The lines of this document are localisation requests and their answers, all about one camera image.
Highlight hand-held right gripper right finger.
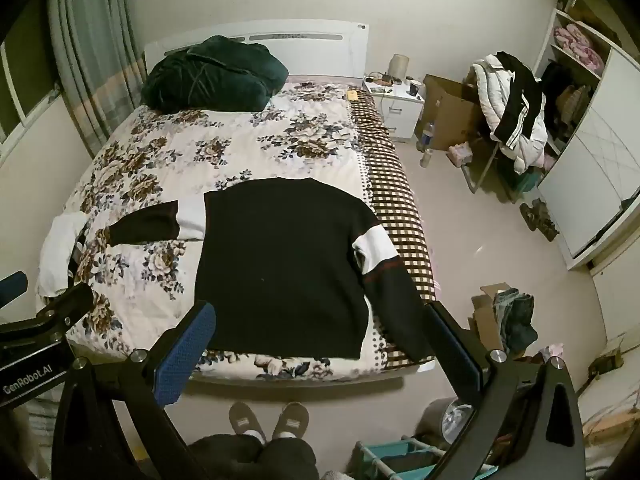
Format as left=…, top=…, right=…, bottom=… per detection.
left=424, top=301, right=586, bottom=480

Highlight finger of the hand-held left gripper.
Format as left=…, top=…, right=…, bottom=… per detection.
left=0, top=283, right=95, bottom=348
left=0, top=271, right=29, bottom=309

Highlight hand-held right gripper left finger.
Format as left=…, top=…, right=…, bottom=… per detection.
left=51, top=300, right=217, bottom=480

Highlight black sweater with white bands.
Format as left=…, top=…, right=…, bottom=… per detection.
left=107, top=177, right=437, bottom=362

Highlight small open cardboard box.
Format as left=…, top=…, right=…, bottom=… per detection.
left=470, top=283, right=521, bottom=357

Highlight white cloth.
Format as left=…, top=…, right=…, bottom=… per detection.
left=37, top=212, right=92, bottom=297

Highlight folded blue jeans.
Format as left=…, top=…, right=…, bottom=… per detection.
left=492, top=287, right=539, bottom=354

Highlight metal pot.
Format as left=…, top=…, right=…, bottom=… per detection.
left=416, top=398, right=474, bottom=444

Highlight grey slipper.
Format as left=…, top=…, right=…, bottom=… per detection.
left=228, top=401, right=266, bottom=442
left=272, top=401, right=310, bottom=442

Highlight teal storage rack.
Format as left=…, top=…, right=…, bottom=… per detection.
left=354, top=435, right=453, bottom=480

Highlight person's dark pants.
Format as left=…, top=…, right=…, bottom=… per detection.
left=186, top=432, right=321, bottom=480

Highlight small brown box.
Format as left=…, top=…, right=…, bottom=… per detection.
left=589, top=332, right=627, bottom=377

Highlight pair of dark shoes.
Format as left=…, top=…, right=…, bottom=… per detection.
left=519, top=198, right=560, bottom=242

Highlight checkered bed sheet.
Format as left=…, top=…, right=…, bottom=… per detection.
left=349, top=94, right=442, bottom=367

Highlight floral bed quilt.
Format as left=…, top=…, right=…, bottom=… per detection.
left=34, top=79, right=401, bottom=382

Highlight metal chair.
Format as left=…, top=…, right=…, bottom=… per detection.
left=461, top=132, right=523, bottom=197

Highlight green storage box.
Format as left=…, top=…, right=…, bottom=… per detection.
left=514, top=167, right=547, bottom=194

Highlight pink tissue pack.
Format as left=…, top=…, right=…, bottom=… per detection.
left=447, top=143, right=474, bottom=166

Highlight window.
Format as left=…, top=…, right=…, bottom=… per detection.
left=0, top=0, right=64, bottom=147

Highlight white wardrobe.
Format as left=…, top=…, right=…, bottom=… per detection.
left=531, top=0, right=640, bottom=272

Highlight large cardboard box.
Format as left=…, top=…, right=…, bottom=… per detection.
left=413, top=73, right=484, bottom=152

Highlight grey-green curtain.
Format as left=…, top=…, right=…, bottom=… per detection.
left=47, top=0, right=152, bottom=157

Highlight white nightstand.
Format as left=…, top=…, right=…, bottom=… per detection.
left=362, top=79, right=426, bottom=144

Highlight black jacket with white stripes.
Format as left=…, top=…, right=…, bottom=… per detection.
left=492, top=51, right=547, bottom=149

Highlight dark green blanket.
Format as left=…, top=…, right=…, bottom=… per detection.
left=140, top=35, right=290, bottom=114

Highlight beige table lamp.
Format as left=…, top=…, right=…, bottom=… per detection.
left=387, top=53, right=411, bottom=84

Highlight white headboard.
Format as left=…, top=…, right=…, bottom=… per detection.
left=143, top=22, right=370, bottom=87

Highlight pink folded blanket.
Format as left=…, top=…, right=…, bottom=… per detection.
left=553, top=22, right=605, bottom=74

